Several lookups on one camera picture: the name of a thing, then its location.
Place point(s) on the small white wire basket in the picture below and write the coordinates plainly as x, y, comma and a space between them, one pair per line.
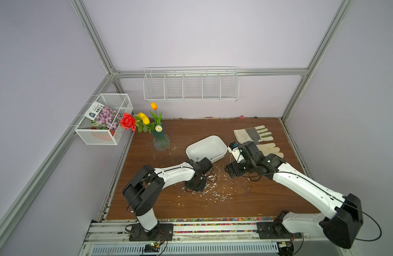
84, 129

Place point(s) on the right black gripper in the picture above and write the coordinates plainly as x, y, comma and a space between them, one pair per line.
229, 169

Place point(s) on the grey striped work glove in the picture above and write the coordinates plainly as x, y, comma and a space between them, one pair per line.
256, 135

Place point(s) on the white plastic storage box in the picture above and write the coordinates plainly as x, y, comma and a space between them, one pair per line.
212, 147

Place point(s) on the long white wire shelf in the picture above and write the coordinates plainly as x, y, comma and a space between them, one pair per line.
191, 84

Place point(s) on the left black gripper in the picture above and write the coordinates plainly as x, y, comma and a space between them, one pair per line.
200, 188

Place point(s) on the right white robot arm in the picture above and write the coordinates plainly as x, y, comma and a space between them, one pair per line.
339, 219

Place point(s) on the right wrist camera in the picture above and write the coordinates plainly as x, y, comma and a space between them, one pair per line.
235, 151

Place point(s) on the beige canvas work glove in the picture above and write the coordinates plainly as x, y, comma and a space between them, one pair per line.
270, 148

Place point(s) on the glass vase with flowers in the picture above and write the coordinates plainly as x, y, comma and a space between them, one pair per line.
141, 123

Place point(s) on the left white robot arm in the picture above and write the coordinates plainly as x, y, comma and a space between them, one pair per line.
145, 187

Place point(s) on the purple potted flowers with card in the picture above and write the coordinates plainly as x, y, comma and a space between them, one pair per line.
103, 118

